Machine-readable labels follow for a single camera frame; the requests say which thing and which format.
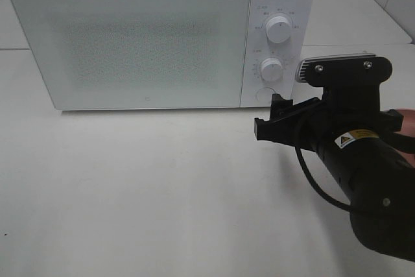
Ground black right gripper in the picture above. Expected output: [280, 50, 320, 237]
[253, 86, 405, 158]

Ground pink round plate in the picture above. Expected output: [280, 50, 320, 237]
[397, 109, 415, 167]

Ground round white door button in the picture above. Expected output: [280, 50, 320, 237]
[255, 87, 275, 106]

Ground white microwave door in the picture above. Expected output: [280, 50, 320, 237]
[11, 0, 249, 110]

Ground lower white timer knob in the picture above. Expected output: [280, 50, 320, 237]
[259, 58, 283, 82]

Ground upper white power knob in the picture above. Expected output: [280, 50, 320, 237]
[264, 13, 292, 43]

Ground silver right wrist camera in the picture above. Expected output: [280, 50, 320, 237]
[295, 53, 392, 88]

